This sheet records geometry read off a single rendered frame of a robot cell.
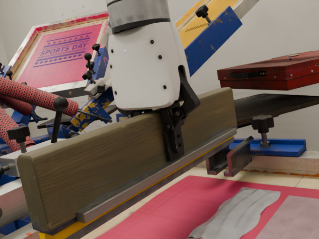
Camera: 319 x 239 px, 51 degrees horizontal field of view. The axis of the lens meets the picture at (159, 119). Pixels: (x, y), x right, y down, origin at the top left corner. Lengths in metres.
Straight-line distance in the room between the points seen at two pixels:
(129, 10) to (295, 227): 0.35
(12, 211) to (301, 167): 0.50
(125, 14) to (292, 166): 0.41
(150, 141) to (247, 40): 2.18
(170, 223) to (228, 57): 2.17
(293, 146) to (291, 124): 1.86
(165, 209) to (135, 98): 0.23
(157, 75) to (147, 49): 0.03
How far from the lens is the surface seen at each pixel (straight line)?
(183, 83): 0.40
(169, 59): 0.39
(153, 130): 0.41
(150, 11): 0.40
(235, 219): 0.52
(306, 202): 0.57
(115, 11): 0.42
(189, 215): 0.55
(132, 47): 0.41
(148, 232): 0.53
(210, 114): 0.52
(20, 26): 4.63
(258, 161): 0.68
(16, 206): 0.60
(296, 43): 2.43
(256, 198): 0.57
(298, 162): 0.66
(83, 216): 0.33
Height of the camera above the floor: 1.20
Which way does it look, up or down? 10 degrees down
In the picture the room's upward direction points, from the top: 10 degrees counter-clockwise
